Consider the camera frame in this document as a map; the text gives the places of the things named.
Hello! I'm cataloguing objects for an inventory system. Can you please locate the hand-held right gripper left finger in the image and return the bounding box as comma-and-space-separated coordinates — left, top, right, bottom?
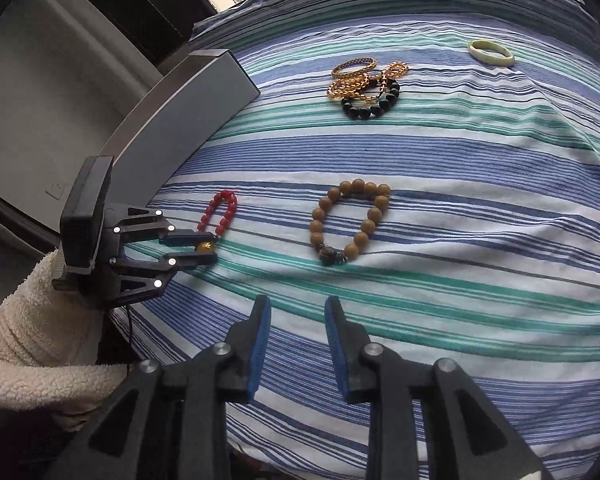
55, 294, 272, 480

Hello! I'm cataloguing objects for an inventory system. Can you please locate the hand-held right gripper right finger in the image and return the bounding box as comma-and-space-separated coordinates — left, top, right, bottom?
324, 296, 556, 480

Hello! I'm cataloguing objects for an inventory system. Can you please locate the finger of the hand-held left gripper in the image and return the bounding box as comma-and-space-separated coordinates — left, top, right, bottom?
112, 207, 218, 249
111, 251, 218, 306

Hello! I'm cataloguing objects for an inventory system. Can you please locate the red bead bracelet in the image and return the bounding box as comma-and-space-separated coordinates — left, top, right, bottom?
197, 189, 241, 253

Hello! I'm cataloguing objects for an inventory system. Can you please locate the long grey cardboard box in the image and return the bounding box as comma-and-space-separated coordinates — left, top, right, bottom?
97, 49, 261, 196

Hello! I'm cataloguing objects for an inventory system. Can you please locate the brown wooden bead bracelet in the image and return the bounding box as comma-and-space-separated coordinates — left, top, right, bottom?
309, 178, 392, 266

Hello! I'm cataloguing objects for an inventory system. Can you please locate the person's left forearm fleece sleeve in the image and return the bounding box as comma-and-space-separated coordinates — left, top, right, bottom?
0, 247, 126, 416

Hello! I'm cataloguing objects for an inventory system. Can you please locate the blue green striped bed sheet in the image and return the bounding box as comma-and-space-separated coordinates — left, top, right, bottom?
102, 0, 600, 466

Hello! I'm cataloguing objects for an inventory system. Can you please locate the dark window blind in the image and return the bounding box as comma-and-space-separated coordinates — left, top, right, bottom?
85, 0, 218, 66

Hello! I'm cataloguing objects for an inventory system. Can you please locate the gold woven bangle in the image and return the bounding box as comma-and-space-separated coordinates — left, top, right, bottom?
331, 56, 379, 78

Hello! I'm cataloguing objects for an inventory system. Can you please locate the pale green jade bangle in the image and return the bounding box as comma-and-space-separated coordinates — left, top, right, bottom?
468, 39, 516, 67

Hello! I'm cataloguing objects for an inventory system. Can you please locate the amber bead bracelet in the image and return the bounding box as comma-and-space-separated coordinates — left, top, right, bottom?
327, 61, 410, 101

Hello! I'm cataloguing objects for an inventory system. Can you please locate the black bead bracelet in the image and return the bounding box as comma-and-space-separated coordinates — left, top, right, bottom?
341, 77, 402, 121

